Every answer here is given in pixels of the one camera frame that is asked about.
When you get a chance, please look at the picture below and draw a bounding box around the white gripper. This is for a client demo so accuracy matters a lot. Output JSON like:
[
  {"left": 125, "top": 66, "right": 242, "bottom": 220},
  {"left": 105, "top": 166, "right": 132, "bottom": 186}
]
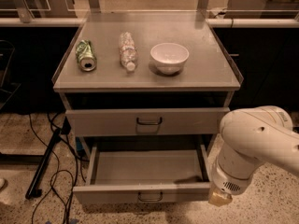
[{"left": 208, "top": 163, "right": 252, "bottom": 207}]

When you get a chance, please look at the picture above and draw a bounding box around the grey drawer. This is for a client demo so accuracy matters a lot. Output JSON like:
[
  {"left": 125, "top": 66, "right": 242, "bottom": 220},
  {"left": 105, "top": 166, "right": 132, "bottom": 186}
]
[
  {"left": 66, "top": 107, "right": 229, "bottom": 137},
  {"left": 74, "top": 146, "right": 210, "bottom": 204}
]

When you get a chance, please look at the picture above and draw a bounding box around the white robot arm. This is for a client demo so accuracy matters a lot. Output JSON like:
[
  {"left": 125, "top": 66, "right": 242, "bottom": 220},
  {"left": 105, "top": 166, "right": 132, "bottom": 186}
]
[{"left": 208, "top": 105, "right": 299, "bottom": 207}]

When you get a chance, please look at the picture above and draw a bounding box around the grey top drawer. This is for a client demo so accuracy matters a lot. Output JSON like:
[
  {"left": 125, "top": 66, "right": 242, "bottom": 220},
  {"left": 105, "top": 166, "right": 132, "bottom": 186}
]
[{"left": 66, "top": 107, "right": 229, "bottom": 137}]

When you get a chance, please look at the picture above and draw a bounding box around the grey drawer cabinet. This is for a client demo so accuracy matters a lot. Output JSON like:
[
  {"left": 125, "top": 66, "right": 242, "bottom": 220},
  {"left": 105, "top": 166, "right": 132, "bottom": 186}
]
[{"left": 54, "top": 11, "right": 242, "bottom": 150}]

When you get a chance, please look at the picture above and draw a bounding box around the white bowl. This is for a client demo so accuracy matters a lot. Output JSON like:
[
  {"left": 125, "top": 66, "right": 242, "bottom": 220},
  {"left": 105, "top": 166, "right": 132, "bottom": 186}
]
[{"left": 150, "top": 43, "right": 190, "bottom": 75}]

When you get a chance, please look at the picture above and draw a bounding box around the clear plastic water bottle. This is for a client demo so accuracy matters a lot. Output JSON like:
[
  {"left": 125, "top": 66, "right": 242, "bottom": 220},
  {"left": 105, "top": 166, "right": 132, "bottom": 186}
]
[{"left": 119, "top": 32, "right": 138, "bottom": 73}]

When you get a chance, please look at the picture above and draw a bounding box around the black floor stand bar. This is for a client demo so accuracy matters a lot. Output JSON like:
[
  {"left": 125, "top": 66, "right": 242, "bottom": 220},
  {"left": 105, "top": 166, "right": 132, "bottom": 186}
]
[{"left": 25, "top": 129, "right": 60, "bottom": 200}]

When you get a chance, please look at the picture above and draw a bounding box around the crushed green soda can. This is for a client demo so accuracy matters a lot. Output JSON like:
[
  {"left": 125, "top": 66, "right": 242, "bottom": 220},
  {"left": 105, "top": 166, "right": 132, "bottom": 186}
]
[{"left": 76, "top": 40, "right": 97, "bottom": 72}]

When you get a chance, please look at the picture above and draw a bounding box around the black floor cable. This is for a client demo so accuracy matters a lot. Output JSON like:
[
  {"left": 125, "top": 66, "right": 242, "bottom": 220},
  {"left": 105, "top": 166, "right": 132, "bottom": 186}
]
[{"left": 28, "top": 112, "right": 88, "bottom": 224}]

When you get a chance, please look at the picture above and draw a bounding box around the white counter rail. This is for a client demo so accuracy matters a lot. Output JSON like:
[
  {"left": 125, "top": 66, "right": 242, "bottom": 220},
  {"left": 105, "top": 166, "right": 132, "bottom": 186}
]
[{"left": 0, "top": 18, "right": 299, "bottom": 28}]

